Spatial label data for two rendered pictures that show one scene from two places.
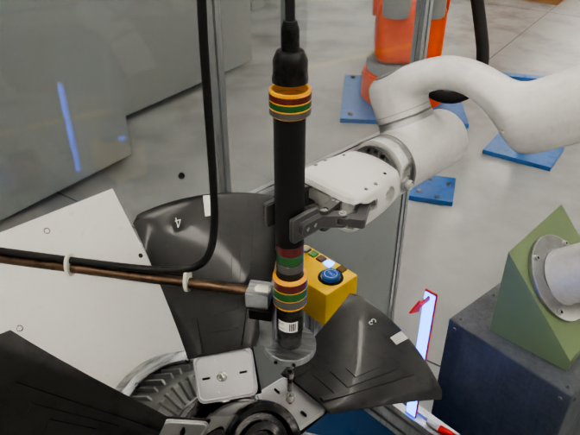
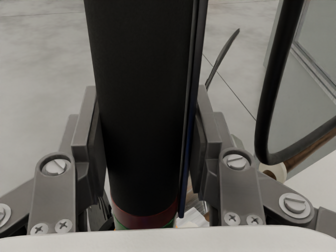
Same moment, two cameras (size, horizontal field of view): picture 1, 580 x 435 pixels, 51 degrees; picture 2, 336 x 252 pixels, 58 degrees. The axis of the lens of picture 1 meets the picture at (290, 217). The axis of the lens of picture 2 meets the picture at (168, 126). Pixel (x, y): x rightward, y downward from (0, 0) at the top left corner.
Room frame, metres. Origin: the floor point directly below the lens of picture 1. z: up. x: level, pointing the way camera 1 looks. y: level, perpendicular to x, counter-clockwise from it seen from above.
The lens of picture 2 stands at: (0.65, -0.07, 1.59)
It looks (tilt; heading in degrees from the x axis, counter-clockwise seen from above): 39 degrees down; 129
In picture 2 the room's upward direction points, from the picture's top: 2 degrees clockwise
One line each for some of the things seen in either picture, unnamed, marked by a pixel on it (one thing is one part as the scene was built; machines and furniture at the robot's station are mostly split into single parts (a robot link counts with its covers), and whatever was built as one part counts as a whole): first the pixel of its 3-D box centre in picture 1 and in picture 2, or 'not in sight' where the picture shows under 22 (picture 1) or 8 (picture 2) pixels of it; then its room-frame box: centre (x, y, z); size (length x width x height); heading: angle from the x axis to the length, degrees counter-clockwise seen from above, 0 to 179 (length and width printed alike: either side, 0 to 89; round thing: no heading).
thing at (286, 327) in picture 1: (290, 221); not in sight; (0.58, 0.00, 1.50); 0.04 x 0.04 x 0.46
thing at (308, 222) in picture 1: (319, 224); (56, 165); (0.57, -0.03, 1.51); 0.07 x 0.03 x 0.03; 134
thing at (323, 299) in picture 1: (315, 286); not in sight; (1.04, -0.06, 1.02); 0.16 x 0.10 x 0.11; 44
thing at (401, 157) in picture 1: (383, 169); not in sight; (0.70, -0.12, 1.51); 0.09 x 0.03 x 0.08; 44
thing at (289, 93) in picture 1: (290, 102); not in sight; (0.58, 0.00, 1.65); 0.04 x 0.04 x 0.03
